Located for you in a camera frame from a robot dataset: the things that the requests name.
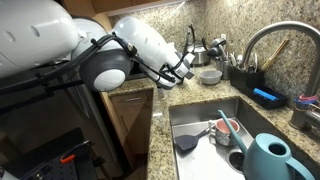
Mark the stainless steel gooseneck faucet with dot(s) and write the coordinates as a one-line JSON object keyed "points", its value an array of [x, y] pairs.
{"points": [[280, 26]]}

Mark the grey ladle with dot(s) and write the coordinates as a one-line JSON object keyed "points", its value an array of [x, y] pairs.
{"points": [[218, 42]]}

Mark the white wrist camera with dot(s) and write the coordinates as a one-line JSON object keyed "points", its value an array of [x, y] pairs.
{"points": [[186, 68]]}

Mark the wooden wall cabinets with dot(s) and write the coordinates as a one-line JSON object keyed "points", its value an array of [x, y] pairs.
{"points": [[110, 5]]}

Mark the perforated metal utensil holder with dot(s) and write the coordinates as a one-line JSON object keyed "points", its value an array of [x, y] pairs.
{"points": [[222, 69]]}

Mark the blue sponge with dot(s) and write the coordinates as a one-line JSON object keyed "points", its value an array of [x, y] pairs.
{"points": [[264, 94]]}

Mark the silver rice cooker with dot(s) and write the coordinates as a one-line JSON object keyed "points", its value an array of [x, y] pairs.
{"points": [[201, 55]]}

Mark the white plastic spoon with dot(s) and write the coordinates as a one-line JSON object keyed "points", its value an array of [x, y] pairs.
{"points": [[236, 60]]}

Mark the wooden chopsticks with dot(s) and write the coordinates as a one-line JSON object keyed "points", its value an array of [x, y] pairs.
{"points": [[274, 55]]}

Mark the dark grey spatula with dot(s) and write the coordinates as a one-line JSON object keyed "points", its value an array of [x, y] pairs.
{"points": [[186, 141]]}

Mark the dark steel refrigerator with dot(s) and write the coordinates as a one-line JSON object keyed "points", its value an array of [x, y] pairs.
{"points": [[50, 113]]}

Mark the wooden drawer cabinet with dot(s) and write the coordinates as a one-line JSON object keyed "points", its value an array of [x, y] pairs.
{"points": [[133, 116]]}

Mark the black robot cart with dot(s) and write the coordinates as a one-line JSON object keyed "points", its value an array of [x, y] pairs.
{"points": [[40, 150]]}

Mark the small white object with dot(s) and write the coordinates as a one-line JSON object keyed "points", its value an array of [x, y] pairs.
{"points": [[156, 115]]}

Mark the white wall outlet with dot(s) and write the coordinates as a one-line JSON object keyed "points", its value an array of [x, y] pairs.
{"points": [[222, 36]]}

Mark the grey bowl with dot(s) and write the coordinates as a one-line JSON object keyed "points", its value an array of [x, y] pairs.
{"points": [[210, 77]]}

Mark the stainless steel sink basin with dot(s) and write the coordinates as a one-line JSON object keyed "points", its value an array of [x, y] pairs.
{"points": [[196, 166]]}

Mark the black sink drain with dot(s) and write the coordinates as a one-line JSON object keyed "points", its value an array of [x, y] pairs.
{"points": [[236, 160]]}

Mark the pink blue rubber bands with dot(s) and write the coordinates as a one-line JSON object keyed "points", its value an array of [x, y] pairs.
{"points": [[305, 98]]}

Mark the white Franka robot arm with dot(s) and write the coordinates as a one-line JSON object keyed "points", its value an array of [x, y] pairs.
{"points": [[33, 33]]}

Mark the black sink caddy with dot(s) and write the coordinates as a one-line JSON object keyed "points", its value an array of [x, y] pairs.
{"points": [[246, 80]]}

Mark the teal watering can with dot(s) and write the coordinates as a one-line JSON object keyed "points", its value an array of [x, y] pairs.
{"points": [[266, 163]]}

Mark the dark ladle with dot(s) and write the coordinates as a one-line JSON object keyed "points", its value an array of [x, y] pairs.
{"points": [[213, 52]]}

